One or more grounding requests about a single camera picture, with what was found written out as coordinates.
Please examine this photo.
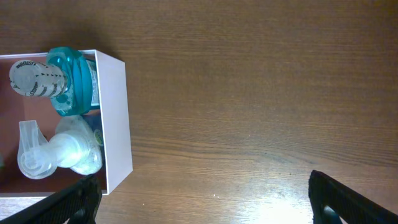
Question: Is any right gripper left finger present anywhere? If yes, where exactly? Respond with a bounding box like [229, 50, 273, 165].
[1, 174, 102, 224]

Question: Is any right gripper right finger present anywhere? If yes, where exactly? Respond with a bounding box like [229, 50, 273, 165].
[308, 170, 397, 224]

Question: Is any clear spray bottle dark liquid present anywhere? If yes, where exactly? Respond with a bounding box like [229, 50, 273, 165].
[17, 114, 104, 179]

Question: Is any blue Listerine mouthwash bottle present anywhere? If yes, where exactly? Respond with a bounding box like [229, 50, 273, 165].
[9, 47, 100, 116]

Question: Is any white cardboard box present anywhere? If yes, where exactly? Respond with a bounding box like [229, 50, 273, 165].
[1, 50, 133, 198]

